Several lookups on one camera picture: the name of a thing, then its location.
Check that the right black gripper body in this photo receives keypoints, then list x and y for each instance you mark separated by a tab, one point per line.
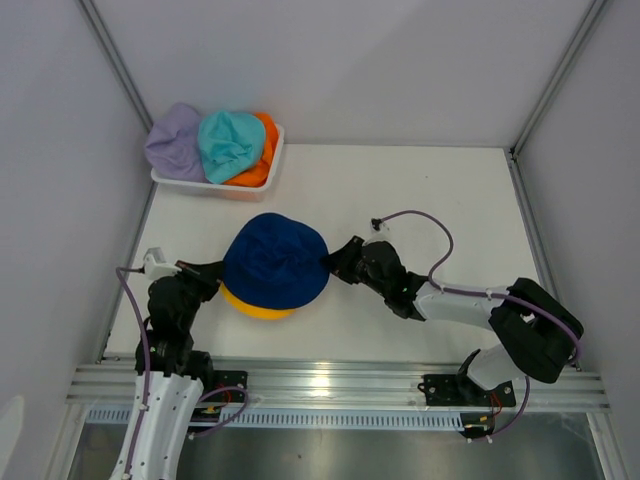
375	283

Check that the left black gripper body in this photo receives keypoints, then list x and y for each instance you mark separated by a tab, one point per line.
193	298

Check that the yellow bucket hat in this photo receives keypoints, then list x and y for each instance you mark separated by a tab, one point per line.
253	311

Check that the dark blue bucket hat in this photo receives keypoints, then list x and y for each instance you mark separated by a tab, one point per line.
274	262

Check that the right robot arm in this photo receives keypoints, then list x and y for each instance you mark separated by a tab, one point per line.
537	336

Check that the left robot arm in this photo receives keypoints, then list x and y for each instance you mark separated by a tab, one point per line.
170	375

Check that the white plastic bin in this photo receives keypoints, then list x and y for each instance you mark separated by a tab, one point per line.
228	192

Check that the orange bucket hat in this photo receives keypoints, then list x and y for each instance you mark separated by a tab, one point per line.
257	175

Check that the lavender bucket hat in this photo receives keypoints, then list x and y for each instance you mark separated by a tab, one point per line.
171	147

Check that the teal bucket hat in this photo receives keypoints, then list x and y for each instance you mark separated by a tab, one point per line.
229	144

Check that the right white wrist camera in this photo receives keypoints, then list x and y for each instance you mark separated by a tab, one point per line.
380	232

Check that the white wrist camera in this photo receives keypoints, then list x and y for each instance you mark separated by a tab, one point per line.
155	265
380	232

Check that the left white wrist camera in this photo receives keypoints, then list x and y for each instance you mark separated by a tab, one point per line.
155	265

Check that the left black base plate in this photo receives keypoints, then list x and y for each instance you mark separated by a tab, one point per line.
225	379

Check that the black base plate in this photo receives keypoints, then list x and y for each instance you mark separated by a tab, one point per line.
452	390
225	379

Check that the aluminium mounting rail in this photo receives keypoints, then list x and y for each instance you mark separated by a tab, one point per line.
347	385

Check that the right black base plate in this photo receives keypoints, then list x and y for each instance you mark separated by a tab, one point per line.
452	390

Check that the white slotted cable duct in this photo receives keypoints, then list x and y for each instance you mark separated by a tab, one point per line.
307	419

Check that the right aluminium table rail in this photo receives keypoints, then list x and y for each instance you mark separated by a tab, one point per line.
539	256

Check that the left aluminium frame post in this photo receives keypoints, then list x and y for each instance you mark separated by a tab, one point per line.
100	30

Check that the aluminium frame post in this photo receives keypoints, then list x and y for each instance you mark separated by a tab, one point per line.
568	59
100	30

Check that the right aluminium frame post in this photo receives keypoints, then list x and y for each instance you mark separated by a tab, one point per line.
568	59

